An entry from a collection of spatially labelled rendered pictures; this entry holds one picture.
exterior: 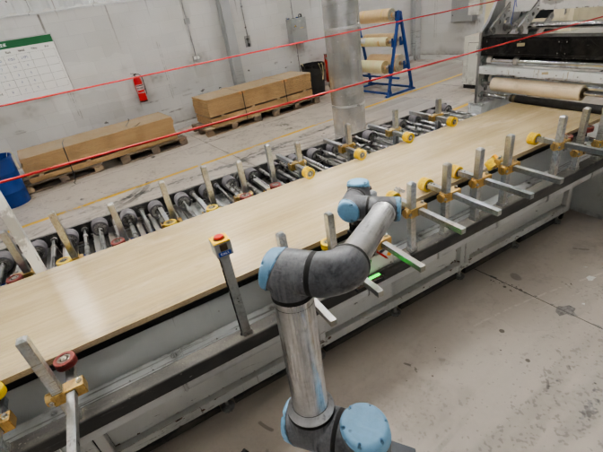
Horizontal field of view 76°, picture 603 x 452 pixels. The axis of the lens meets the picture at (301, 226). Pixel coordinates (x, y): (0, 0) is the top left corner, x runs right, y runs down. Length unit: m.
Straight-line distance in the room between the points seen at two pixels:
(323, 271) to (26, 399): 1.52
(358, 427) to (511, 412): 1.30
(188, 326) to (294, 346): 0.99
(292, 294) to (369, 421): 0.52
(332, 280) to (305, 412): 0.51
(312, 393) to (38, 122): 7.73
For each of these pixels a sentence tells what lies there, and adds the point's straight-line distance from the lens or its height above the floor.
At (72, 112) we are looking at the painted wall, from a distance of 8.47.
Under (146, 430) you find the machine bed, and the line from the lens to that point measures 2.44.
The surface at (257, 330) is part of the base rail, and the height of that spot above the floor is 0.70.
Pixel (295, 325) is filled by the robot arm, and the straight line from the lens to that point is 1.04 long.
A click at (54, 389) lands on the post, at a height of 0.89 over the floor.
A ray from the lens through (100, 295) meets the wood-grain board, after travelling 2.13.
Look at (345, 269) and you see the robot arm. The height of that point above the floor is 1.42.
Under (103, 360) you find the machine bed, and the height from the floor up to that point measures 0.74.
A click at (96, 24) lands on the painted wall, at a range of 8.50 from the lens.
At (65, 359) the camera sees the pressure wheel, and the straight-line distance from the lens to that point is 1.86.
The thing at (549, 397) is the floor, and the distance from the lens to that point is 2.59.
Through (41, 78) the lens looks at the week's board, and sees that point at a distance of 8.37.
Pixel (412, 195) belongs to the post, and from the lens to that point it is 2.05.
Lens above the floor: 1.98
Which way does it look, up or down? 30 degrees down
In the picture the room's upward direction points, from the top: 9 degrees counter-clockwise
